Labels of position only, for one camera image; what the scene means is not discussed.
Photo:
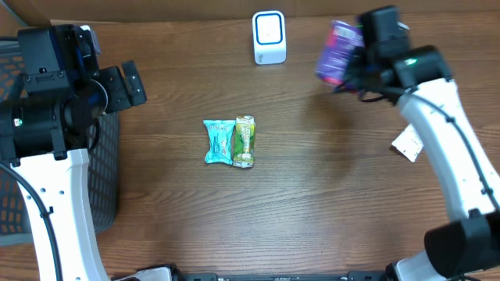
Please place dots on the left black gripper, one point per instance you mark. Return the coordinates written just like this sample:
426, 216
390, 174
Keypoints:
115, 88

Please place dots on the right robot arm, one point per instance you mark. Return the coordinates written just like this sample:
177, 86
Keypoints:
419, 82

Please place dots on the white barcode scanner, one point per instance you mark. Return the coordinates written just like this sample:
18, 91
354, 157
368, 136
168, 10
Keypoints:
269, 37

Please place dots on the green yellow snack packet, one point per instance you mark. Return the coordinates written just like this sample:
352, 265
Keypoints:
244, 142

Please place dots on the white tube gold cap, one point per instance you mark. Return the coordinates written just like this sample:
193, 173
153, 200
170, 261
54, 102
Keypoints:
408, 143

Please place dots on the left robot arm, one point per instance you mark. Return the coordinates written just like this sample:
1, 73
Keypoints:
59, 95

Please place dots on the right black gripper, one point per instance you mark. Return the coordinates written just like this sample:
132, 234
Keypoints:
351, 82

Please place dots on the mint green tissue pack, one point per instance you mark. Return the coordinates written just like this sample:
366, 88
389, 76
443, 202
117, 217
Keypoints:
220, 134

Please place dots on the purple red liner pack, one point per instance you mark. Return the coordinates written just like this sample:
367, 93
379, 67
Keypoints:
341, 42

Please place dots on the grey plastic basket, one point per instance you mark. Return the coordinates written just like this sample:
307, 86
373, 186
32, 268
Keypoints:
103, 174

